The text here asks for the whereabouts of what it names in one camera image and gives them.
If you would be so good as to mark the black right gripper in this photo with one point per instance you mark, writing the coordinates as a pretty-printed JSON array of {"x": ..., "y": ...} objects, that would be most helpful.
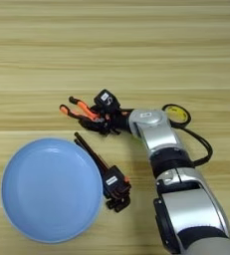
[{"x": 119, "y": 121}]

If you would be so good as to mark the light blue round plate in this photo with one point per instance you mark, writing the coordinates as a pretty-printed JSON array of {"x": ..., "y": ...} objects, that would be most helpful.
[{"x": 50, "y": 192}]

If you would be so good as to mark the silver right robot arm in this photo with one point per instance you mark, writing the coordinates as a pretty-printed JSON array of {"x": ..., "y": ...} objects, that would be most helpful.
[{"x": 186, "y": 199}]

